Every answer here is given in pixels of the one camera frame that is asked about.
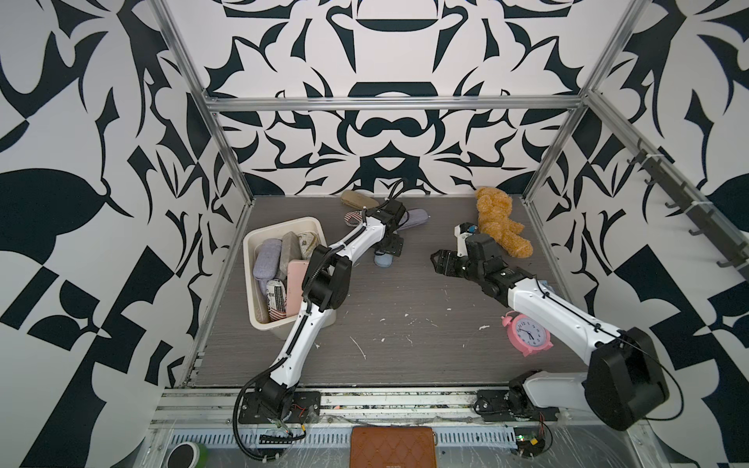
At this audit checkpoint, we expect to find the tan fabric case at back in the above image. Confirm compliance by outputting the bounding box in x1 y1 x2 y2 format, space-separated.
341 190 380 211

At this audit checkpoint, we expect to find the pink case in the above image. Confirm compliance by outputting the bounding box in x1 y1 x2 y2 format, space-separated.
285 261 309 317

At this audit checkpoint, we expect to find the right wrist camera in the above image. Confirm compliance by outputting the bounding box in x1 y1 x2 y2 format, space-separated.
454 222 478 257

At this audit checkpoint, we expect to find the purple case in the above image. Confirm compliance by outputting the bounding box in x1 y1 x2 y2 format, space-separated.
399 209 430 230

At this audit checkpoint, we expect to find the green tape roll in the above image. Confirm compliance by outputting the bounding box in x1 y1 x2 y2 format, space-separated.
166 442 208 468

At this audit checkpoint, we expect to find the tan teddy bear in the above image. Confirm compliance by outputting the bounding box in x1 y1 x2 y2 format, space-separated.
476 187 534 259

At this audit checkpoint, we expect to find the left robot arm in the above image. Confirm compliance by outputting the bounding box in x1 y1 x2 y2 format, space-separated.
254 198 407 419

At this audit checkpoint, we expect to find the purple case horizontal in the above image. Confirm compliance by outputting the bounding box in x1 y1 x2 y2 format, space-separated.
253 238 283 281

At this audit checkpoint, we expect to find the cream plastic storage box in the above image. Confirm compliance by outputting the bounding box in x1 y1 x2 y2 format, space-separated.
242 216 326 339

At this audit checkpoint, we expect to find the grey wall hook rail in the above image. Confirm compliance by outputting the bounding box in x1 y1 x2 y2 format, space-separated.
627 138 749 269

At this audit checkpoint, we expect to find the grey fabric case horizontal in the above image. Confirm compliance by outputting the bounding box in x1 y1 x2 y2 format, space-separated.
279 231 302 279

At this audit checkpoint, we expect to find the map print glasses case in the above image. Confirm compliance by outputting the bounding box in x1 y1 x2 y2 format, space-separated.
298 231 320 261

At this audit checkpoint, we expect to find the brown quilted wallet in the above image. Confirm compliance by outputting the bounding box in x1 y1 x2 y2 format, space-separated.
349 426 437 468

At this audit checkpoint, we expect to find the newspaper flag case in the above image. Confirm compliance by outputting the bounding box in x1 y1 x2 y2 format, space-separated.
265 279 287 322

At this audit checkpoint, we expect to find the newspaper print case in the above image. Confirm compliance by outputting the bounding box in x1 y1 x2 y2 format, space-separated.
343 212 365 227

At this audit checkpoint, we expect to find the pink alarm clock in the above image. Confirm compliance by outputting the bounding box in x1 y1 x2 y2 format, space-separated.
501 311 553 358

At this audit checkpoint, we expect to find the light blue case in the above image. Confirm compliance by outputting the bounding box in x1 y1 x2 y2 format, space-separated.
374 253 393 268

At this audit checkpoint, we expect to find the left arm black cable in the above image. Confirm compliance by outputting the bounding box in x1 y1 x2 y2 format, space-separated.
232 177 408 461

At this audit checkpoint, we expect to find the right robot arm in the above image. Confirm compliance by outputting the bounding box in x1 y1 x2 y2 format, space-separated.
430 232 671 431

